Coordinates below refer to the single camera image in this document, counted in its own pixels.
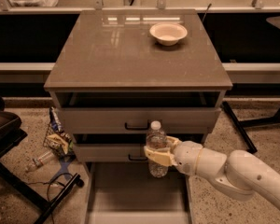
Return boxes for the black stand leg right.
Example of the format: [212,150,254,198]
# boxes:
[222,102,280,154]

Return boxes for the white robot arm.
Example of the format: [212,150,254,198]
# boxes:
[144,136,280,210]

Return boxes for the open bottom grey drawer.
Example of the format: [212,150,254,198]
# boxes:
[85,162,193,224]

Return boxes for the wire basket with snack bags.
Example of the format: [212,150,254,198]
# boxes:
[44,107,75,157]

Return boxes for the top grey drawer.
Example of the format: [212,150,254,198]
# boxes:
[58,108,220,134]

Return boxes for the black floor cable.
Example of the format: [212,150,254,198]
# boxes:
[24,172,73,224]

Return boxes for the clear plastic water bottle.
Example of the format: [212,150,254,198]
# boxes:
[146,120,168,178]

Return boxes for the white paper bowl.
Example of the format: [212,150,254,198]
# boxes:
[149,22,188,46]

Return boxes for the black stand with tray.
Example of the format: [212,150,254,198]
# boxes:
[0,97,85,224]

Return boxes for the middle grey drawer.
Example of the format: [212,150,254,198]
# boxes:
[73,144,147,162]

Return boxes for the grey drawer cabinet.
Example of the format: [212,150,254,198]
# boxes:
[45,10,231,224]

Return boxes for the empty bottle on floor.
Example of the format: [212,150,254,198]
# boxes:
[25,151,55,173]

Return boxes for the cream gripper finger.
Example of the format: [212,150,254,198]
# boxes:
[144,146,175,167]
[166,136,181,150]

